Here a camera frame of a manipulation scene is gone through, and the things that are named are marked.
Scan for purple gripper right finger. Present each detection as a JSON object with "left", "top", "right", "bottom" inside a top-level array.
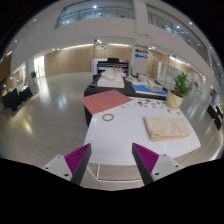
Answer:
[{"left": 132, "top": 143, "right": 182, "bottom": 185}]

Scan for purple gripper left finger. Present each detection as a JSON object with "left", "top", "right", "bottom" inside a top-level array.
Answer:
[{"left": 42, "top": 144, "right": 92, "bottom": 185}]

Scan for folded beige towel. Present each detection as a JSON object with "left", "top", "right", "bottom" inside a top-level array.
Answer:
[{"left": 144, "top": 117, "right": 191, "bottom": 142}]

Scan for white table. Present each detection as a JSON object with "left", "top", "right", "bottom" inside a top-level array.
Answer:
[{"left": 84, "top": 98, "right": 201, "bottom": 166}]

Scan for pink paper sheet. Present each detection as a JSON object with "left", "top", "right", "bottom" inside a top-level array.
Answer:
[{"left": 82, "top": 90, "right": 132, "bottom": 115}]

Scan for potted green plant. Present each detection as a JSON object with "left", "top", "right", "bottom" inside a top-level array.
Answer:
[{"left": 166, "top": 73, "right": 189, "bottom": 109}]

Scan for black display table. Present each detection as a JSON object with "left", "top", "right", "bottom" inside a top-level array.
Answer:
[{"left": 84, "top": 75, "right": 167, "bottom": 125}]

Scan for blue board with model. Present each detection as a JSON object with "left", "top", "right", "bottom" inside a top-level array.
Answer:
[{"left": 132, "top": 75, "right": 167, "bottom": 96}]

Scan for black chairs at left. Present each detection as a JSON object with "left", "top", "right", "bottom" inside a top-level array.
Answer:
[{"left": 2, "top": 87, "right": 33, "bottom": 111}]

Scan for white architectural model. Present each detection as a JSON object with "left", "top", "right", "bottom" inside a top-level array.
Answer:
[{"left": 97, "top": 68, "right": 125, "bottom": 88}]

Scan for black piano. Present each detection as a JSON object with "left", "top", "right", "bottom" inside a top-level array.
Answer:
[{"left": 97, "top": 58, "right": 129, "bottom": 74}]

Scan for colourful arrow sign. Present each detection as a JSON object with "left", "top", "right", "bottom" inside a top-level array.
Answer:
[{"left": 135, "top": 44, "right": 148, "bottom": 59}]

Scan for wooden ring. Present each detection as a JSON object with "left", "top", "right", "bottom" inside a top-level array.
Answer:
[{"left": 101, "top": 113, "right": 115, "bottom": 122}]

